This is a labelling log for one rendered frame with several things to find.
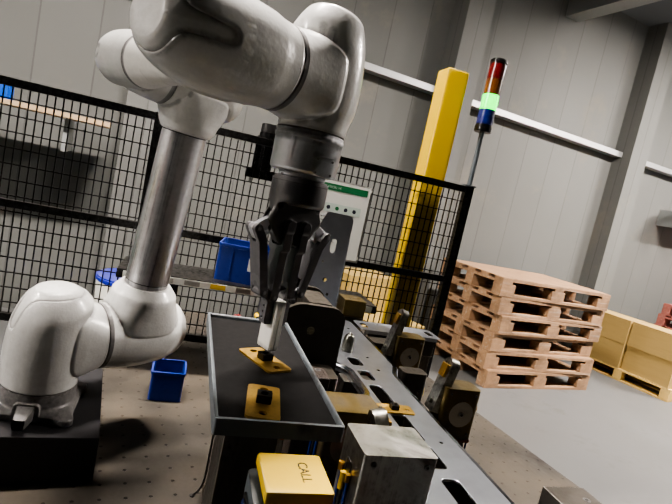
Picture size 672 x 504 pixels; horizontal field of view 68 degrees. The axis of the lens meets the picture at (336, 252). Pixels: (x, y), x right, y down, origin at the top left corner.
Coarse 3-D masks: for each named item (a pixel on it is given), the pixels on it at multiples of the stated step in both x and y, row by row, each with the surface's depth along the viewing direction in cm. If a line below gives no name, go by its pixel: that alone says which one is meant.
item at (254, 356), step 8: (248, 352) 70; (256, 352) 71; (264, 352) 69; (256, 360) 68; (264, 360) 68; (272, 360) 69; (264, 368) 66; (272, 368) 66; (280, 368) 67; (288, 368) 67
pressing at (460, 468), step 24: (360, 336) 151; (360, 360) 129; (384, 360) 133; (360, 384) 111; (384, 384) 115; (432, 432) 95; (456, 456) 88; (432, 480) 78; (456, 480) 80; (480, 480) 81
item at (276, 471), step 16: (256, 464) 46; (272, 464) 44; (288, 464) 45; (304, 464) 46; (320, 464) 46; (272, 480) 42; (288, 480) 43; (304, 480) 43; (320, 480) 44; (272, 496) 41; (288, 496) 41; (304, 496) 41; (320, 496) 42
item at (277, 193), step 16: (288, 176) 63; (272, 192) 64; (288, 192) 63; (304, 192) 63; (320, 192) 64; (272, 208) 64; (288, 208) 65; (304, 208) 66; (320, 208) 65; (272, 224) 64
